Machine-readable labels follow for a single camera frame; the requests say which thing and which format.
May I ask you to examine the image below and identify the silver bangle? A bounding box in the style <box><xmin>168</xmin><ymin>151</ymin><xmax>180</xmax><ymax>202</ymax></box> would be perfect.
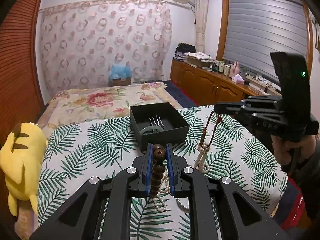
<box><xmin>176</xmin><ymin>197</ymin><xmax>191</xmax><ymax>212</ymax></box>

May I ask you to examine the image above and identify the blue plush toy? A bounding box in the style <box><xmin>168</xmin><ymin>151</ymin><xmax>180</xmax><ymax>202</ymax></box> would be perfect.
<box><xmin>110</xmin><ymin>53</ymin><xmax>132</xmax><ymax>80</ymax></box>

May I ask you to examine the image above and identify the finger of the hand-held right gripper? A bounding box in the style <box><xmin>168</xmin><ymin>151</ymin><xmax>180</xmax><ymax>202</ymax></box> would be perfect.
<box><xmin>240</xmin><ymin>95</ymin><xmax>284</xmax><ymax>110</ymax></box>
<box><xmin>214</xmin><ymin>101</ymin><xmax>284</xmax><ymax>139</ymax></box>

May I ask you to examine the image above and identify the dark blue blanket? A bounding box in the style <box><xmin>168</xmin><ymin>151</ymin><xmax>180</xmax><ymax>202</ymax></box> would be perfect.
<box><xmin>144</xmin><ymin>79</ymin><xmax>200</xmax><ymax>108</ymax></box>

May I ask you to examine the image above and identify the floral bed blanket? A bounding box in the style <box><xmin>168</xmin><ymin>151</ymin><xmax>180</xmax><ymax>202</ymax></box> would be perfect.
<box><xmin>36</xmin><ymin>81</ymin><xmax>184</xmax><ymax>140</ymax></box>

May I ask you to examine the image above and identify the red bead string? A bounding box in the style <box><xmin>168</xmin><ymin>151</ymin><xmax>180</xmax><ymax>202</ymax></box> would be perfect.
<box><xmin>199</xmin><ymin>110</ymin><xmax>223</xmax><ymax>153</ymax></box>

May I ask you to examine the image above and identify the person's right hand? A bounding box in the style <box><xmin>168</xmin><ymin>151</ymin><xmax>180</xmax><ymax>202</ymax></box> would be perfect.
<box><xmin>272</xmin><ymin>132</ymin><xmax>304</xmax><ymax>172</ymax></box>

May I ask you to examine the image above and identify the grey window blind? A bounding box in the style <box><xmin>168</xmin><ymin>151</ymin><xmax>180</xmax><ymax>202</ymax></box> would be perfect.
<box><xmin>222</xmin><ymin>0</ymin><xmax>308</xmax><ymax>80</ymax></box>

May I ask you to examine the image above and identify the pile of folded clothes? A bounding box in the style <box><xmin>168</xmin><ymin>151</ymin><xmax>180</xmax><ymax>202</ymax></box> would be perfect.
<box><xmin>173</xmin><ymin>43</ymin><xmax>196</xmax><ymax>62</ymax></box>

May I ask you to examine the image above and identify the yellow plush toy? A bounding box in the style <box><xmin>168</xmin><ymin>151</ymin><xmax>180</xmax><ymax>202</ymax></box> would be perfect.
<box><xmin>0</xmin><ymin>122</ymin><xmax>48</xmax><ymax>217</ymax></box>

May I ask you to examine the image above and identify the white power strip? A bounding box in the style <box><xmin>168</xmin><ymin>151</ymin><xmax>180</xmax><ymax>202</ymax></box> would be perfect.
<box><xmin>245</xmin><ymin>73</ymin><xmax>270</xmax><ymax>85</ymax></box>

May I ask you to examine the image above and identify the green leaf print cloth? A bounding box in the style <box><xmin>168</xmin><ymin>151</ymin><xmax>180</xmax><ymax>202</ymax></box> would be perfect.
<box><xmin>37</xmin><ymin>105</ymin><xmax>288</xmax><ymax>240</ymax></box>

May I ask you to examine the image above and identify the white pearl necklace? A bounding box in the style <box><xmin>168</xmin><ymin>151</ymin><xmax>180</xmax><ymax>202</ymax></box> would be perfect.
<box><xmin>151</xmin><ymin>142</ymin><xmax>211</xmax><ymax>212</ymax></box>

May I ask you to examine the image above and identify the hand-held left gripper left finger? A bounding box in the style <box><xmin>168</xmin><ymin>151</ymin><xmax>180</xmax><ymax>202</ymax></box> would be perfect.
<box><xmin>29</xmin><ymin>142</ymin><xmax>153</xmax><ymax>240</ymax></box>

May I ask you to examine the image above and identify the group of small bottles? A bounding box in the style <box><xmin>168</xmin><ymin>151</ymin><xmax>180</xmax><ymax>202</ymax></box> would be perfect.
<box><xmin>209</xmin><ymin>59</ymin><xmax>232</xmax><ymax>77</ymax></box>

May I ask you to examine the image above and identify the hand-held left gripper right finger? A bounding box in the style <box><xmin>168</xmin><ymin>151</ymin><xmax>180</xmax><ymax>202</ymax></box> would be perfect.
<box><xmin>167</xmin><ymin>142</ymin><xmax>291</xmax><ymax>240</ymax></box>

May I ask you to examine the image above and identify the small cardboard box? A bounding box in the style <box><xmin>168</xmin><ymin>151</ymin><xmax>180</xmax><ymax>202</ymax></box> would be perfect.
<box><xmin>112</xmin><ymin>77</ymin><xmax>131</xmax><ymax>86</ymax></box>

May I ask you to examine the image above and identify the green jade bangle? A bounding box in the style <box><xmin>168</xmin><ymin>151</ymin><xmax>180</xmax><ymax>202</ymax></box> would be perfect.
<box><xmin>140</xmin><ymin>127</ymin><xmax>164</xmax><ymax>137</ymax></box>

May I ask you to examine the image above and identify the brown wooden bead bracelet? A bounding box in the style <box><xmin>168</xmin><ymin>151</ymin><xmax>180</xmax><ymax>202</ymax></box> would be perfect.
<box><xmin>149</xmin><ymin>144</ymin><xmax>167</xmax><ymax>201</ymax></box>

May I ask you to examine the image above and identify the white wrapped pipe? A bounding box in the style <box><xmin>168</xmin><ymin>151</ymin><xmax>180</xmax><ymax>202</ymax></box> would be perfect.
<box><xmin>194</xmin><ymin>0</ymin><xmax>209</xmax><ymax>53</ymax></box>

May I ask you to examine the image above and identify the wooden cabinet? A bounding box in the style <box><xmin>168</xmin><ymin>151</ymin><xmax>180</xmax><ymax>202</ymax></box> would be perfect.
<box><xmin>170</xmin><ymin>59</ymin><xmax>283</xmax><ymax>107</ymax></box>

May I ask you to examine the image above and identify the patterned cloth covered box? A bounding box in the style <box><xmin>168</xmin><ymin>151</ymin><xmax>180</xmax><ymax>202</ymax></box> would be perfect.
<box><xmin>184</xmin><ymin>51</ymin><xmax>216</xmax><ymax>68</ymax></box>

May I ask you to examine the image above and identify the pink ring pattern curtain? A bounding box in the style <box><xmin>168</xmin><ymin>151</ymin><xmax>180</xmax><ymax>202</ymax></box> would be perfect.
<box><xmin>39</xmin><ymin>0</ymin><xmax>173</xmax><ymax>100</ymax></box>

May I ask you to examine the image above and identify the brown slatted wardrobe door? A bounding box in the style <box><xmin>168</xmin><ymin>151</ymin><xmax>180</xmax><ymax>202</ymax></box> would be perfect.
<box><xmin>0</xmin><ymin>0</ymin><xmax>48</xmax><ymax>140</ymax></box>

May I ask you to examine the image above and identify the black jewelry box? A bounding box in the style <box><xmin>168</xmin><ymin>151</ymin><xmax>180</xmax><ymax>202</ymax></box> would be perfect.
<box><xmin>129</xmin><ymin>102</ymin><xmax>190</xmax><ymax>155</ymax></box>

